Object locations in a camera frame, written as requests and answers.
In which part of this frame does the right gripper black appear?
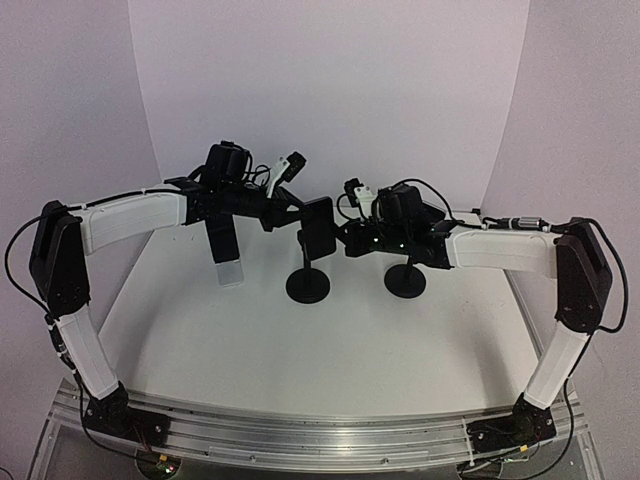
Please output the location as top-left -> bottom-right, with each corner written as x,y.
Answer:
340,216 -> 412,256

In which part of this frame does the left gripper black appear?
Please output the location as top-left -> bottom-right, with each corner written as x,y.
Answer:
220,181 -> 311,232

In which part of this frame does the black phone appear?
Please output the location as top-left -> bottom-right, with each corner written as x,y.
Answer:
301,197 -> 337,261
419,202 -> 446,228
205,216 -> 240,264

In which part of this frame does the black phone stand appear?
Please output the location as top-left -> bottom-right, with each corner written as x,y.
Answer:
384,257 -> 427,299
285,229 -> 330,305

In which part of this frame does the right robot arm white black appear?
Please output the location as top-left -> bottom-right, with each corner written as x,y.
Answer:
337,178 -> 629,410

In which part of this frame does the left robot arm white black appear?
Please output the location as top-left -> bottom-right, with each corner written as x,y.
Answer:
24,141 -> 307,435

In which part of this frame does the clear acrylic phone stand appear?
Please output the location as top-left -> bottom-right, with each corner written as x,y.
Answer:
215,259 -> 244,287

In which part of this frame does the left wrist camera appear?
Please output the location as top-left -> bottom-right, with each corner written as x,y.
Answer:
266,151 -> 307,198

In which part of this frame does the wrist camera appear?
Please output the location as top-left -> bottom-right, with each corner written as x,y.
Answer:
266,151 -> 307,198
343,178 -> 377,218

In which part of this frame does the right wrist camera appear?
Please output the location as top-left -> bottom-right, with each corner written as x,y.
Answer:
343,178 -> 377,218

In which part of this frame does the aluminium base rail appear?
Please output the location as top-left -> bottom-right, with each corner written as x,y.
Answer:
27,381 -> 603,479

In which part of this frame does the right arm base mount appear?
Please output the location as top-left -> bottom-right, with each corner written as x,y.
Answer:
466,390 -> 557,453

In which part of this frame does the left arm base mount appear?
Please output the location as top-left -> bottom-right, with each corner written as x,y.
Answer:
82,382 -> 170,447

